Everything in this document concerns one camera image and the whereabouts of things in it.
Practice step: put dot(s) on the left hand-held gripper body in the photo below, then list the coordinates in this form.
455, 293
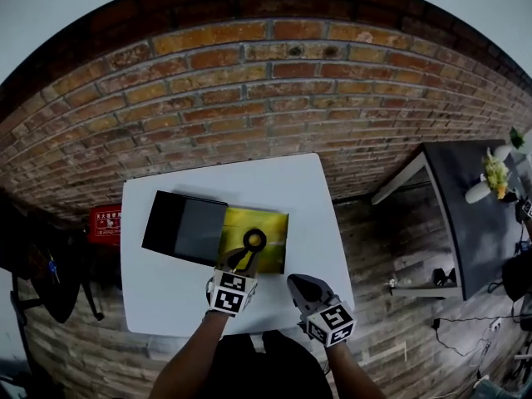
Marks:
232, 293

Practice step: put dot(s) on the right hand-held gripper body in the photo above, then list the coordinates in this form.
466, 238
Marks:
332, 324

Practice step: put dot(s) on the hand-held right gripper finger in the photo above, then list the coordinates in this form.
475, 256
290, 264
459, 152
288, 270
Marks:
297, 297
328, 294

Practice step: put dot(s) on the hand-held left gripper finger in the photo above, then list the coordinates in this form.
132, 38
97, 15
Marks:
226, 260
252, 264

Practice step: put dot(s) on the black tape roll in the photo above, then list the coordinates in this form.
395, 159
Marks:
246, 239

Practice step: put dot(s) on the black and yellow drawer box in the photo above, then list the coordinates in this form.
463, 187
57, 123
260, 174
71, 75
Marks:
187, 227

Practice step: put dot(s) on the person's left forearm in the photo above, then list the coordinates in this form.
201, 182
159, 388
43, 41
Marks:
187, 360

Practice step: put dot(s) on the person's right forearm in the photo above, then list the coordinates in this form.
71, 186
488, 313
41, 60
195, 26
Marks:
353, 372

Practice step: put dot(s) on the red plastic crate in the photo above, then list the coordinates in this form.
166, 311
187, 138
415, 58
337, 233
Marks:
106, 225

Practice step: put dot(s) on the black office chair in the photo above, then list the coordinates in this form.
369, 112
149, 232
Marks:
62, 301

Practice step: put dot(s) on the small clear bottle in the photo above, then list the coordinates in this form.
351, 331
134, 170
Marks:
393, 282

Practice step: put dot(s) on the white table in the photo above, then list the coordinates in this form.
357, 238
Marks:
166, 297

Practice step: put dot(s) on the person's black clothing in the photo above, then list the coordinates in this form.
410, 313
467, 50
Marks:
266, 368

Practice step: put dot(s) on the small black device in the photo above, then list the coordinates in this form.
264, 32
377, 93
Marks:
440, 277

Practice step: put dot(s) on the dark grey side table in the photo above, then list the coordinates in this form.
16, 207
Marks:
478, 231

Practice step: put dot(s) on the white vase with yellow flowers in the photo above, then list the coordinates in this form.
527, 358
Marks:
476, 193

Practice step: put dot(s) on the white vase with green plant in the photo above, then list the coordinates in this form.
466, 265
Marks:
503, 152

